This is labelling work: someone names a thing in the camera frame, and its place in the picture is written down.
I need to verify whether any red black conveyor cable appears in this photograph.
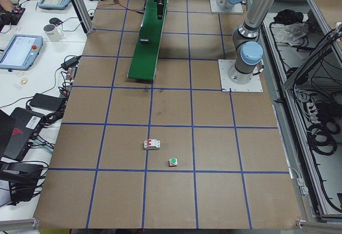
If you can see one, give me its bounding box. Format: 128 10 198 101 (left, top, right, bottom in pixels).
99 0 145 14

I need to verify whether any white mug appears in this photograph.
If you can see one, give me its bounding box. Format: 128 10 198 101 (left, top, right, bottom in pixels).
43 24 64 42

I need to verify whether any black laptop red logo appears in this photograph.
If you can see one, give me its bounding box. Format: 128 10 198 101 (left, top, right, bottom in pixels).
4 107 45 161

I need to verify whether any black capacitor block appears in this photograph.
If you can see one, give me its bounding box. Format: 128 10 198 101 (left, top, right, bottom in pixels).
140 38 150 44

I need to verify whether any green push button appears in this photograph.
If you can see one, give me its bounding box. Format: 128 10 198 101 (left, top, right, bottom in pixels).
169 158 178 167

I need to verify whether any white crumpled cloth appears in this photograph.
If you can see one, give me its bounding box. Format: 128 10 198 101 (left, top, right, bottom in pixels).
275 23 308 46

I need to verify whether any blue teach pendant near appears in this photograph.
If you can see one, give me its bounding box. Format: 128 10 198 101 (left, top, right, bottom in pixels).
1 34 43 71

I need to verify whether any white red circuit breaker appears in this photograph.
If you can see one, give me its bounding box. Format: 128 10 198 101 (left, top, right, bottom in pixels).
144 139 161 150

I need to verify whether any black docking station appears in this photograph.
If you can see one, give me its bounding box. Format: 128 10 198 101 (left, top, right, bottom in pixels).
1 162 45 205

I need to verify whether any black power brick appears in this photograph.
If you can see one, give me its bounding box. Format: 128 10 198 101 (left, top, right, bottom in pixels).
29 93 66 112

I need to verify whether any green conveyor belt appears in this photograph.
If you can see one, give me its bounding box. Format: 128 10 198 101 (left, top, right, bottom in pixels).
128 0 168 81

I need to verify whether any aluminium frame post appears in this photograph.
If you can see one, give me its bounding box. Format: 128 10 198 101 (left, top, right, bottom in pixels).
71 0 94 35

